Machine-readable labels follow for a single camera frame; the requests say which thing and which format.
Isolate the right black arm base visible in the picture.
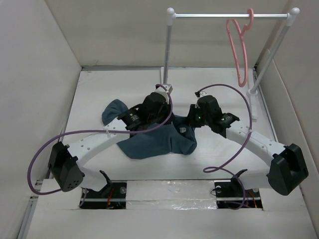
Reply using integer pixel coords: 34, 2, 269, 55
210, 176, 263, 210

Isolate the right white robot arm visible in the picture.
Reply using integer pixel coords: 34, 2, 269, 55
187, 91, 309, 196

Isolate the teal t shirt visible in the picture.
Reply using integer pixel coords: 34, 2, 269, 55
117, 114, 197, 159

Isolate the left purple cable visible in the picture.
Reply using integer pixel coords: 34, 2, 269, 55
26, 84, 173, 207

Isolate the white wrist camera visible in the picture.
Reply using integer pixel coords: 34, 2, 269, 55
195, 91, 207, 100
155, 84, 173, 96

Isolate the white metal clothes rack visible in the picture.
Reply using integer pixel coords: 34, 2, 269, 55
160, 7, 300, 120

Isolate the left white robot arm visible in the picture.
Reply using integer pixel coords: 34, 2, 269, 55
48, 86, 172, 198

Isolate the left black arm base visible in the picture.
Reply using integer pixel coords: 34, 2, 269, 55
79, 170, 127, 210

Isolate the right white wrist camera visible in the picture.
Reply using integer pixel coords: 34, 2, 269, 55
195, 91, 207, 100

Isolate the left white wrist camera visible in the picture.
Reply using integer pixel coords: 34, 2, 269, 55
155, 84, 173, 96

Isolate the pink plastic hanger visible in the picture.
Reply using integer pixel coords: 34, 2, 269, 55
226, 8, 255, 87

